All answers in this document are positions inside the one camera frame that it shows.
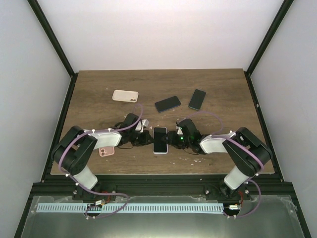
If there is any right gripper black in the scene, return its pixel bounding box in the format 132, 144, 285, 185
161, 131, 191, 150

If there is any black phone blue edge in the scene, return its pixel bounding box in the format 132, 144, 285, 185
155, 96, 181, 113

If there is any metal front plate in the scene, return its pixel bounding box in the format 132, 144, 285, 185
22, 195, 304, 238

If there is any pink phone case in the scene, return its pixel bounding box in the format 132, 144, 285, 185
99, 146, 115, 157

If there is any beige phone case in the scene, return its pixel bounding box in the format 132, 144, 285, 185
112, 90, 139, 103

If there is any light blue slotted cable duct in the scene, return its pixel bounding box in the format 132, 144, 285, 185
36, 203, 224, 214

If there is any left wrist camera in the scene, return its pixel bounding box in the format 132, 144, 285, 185
135, 119, 149, 133

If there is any black phone teal edge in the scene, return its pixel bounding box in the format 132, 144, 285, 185
188, 89, 206, 110

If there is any lavender phone case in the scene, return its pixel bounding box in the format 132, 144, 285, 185
153, 126, 169, 155

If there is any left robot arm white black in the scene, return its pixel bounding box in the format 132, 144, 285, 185
51, 113, 154, 200

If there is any purple cable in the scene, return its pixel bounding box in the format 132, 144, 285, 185
174, 112, 264, 219
58, 103, 145, 220

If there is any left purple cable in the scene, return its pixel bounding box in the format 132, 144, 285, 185
58, 103, 145, 220

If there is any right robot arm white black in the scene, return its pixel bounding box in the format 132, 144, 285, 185
155, 119, 273, 200

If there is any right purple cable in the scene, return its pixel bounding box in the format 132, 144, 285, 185
174, 112, 264, 219

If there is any black aluminium frame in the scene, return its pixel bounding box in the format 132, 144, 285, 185
14, 0, 311, 238

